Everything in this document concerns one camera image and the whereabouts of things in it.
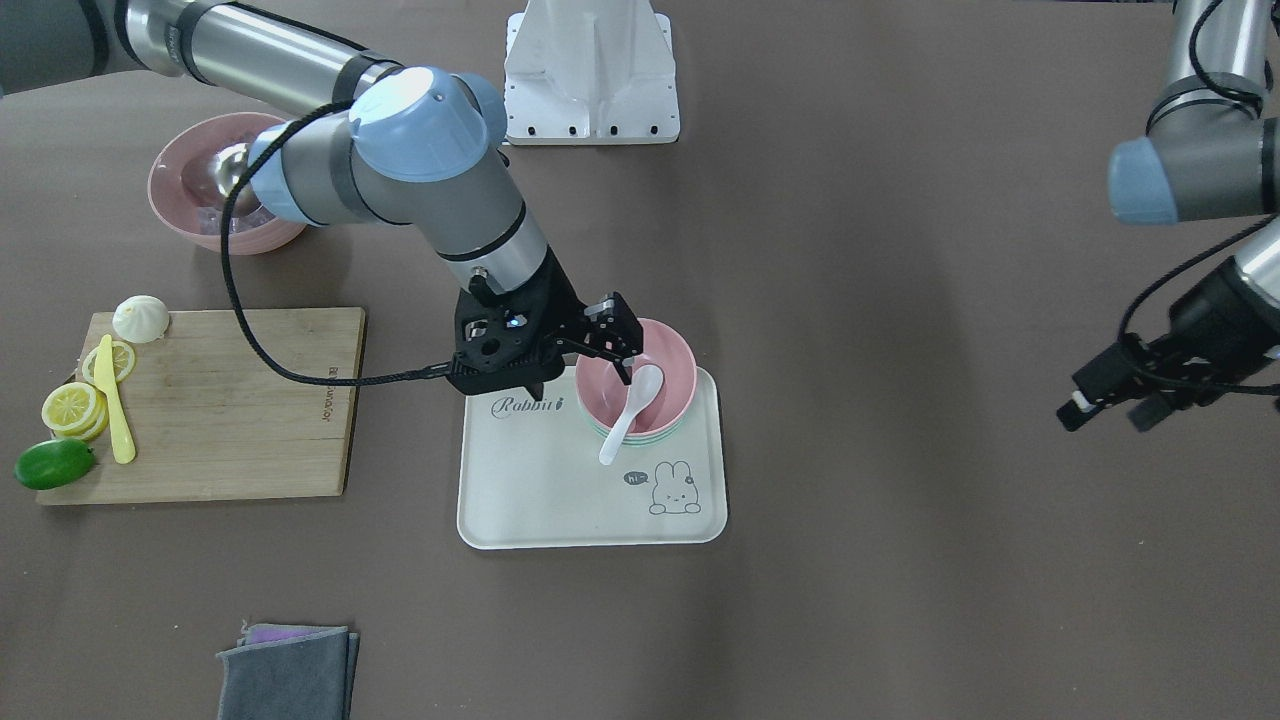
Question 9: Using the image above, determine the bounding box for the yellow plastic knife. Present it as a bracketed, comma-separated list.
[93, 334, 137, 465]

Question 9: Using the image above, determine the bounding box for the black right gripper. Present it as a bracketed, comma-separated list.
[448, 250, 643, 400]

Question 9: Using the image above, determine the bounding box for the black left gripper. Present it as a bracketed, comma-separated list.
[1056, 258, 1277, 433]

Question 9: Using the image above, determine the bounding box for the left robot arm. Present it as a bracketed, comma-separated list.
[1057, 1, 1279, 430]

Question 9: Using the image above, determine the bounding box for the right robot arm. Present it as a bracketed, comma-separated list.
[3, 1, 644, 398]

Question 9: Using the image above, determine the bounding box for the small pink bowl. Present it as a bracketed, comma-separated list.
[575, 318, 698, 432]

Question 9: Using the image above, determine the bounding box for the metal scoop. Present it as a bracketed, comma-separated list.
[206, 142, 262, 217]

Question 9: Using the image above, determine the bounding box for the grey folded cloth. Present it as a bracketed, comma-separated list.
[218, 623, 360, 719]

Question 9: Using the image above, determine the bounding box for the green lime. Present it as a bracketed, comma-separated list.
[14, 438, 96, 491]

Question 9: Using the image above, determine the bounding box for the top green bowl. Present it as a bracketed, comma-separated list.
[579, 407, 685, 446]

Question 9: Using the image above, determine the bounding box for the white rabbit tray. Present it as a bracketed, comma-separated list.
[457, 372, 730, 550]

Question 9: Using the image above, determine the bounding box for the white ceramic spoon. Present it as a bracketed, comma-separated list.
[598, 364, 666, 466]

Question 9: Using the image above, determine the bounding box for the bamboo cutting board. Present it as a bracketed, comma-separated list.
[36, 310, 356, 506]

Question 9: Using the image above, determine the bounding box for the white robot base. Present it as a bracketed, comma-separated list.
[503, 1, 682, 146]

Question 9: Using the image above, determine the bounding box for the large pink bowl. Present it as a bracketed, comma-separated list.
[148, 111, 306, 255]

